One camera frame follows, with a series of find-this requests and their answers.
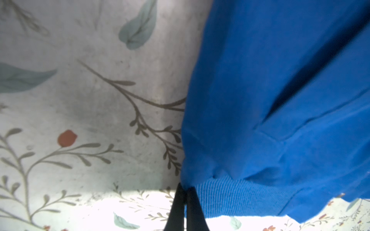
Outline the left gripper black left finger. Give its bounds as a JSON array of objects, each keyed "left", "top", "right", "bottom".
[{"left": 164, "top": 183, "right": 187, "bottom": 231}]

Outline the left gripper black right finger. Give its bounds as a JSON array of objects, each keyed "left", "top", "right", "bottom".
[{"left": 187, "top": 187, "right": 209, "bottom": 231}]

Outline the blue red white hooded jacket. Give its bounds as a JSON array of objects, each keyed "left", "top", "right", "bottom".
[{"left": 181, "top": 1, "right": 370, "bottom": 222}]

